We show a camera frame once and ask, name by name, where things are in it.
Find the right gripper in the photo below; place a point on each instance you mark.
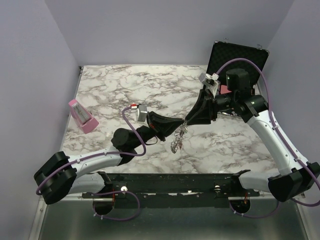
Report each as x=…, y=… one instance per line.
x=204, y=110

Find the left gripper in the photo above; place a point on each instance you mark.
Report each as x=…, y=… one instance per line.
x=162, y=126

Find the metal key ring disc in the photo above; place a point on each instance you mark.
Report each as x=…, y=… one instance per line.
x=179, y=134

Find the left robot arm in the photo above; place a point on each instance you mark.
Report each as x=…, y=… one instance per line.
x=58, y=175

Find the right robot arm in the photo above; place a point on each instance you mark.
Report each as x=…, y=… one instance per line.
x=295, y=173

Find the pink playing card deck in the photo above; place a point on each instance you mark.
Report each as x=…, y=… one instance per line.
x=224, y=89

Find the black poker chip case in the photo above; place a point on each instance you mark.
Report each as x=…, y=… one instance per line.
x=223, y=52

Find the pink metronome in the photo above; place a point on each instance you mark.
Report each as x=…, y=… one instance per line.
x=82, y=117

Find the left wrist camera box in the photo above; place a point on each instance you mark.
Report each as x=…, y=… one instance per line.
x=141, y=113

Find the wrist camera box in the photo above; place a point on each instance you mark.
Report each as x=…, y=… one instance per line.
x=211, y=82
x=141, y=113

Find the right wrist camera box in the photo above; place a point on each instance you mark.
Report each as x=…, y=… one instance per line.
x=211, y=82

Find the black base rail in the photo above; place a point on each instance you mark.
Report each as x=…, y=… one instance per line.
x=160, y=190

